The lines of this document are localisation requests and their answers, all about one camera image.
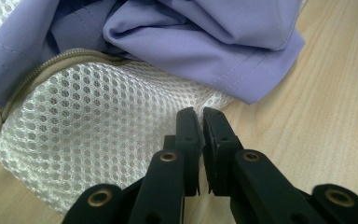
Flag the white mesh laundry bag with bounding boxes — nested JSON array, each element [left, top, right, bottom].
[[0, 0, 237, 217]]

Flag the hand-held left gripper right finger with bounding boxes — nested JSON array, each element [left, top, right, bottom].
[[201, 106, 244, 198]]

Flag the purple garment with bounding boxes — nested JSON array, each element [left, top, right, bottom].
[[0, 0, 307, 107]]

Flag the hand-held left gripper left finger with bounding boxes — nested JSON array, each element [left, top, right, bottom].
[[163, 106, 205, 198]]

